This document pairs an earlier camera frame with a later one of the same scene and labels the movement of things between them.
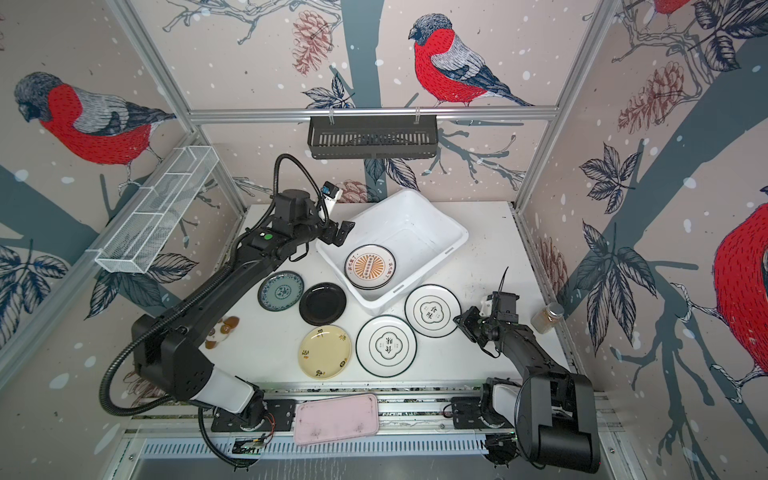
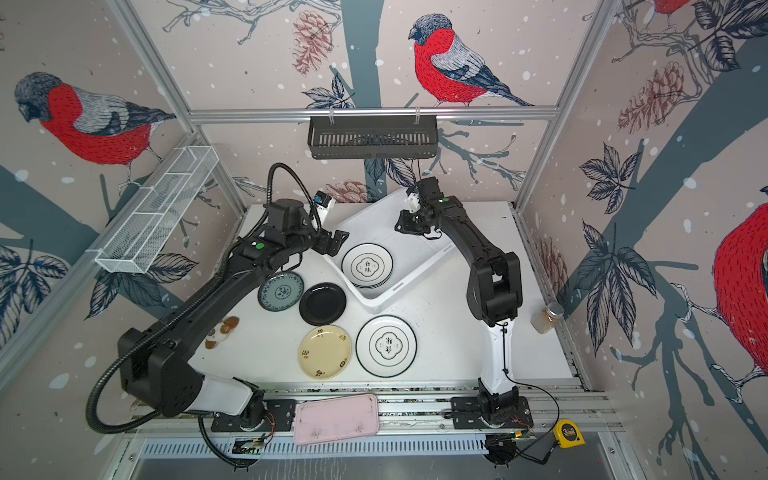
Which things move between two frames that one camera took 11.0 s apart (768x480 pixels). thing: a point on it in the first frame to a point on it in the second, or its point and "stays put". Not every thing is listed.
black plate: [322, 303] stays put
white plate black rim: [386, 345] stays put
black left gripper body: [328, 232] to [320, 241]
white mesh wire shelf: [147, 225] stays put
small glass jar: [546, 318] stays put
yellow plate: [324, 352] stays put
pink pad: [335, 418] stays put
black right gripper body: [478, 324] to [417, 222]
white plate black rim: [430, 310] to [367, 265]
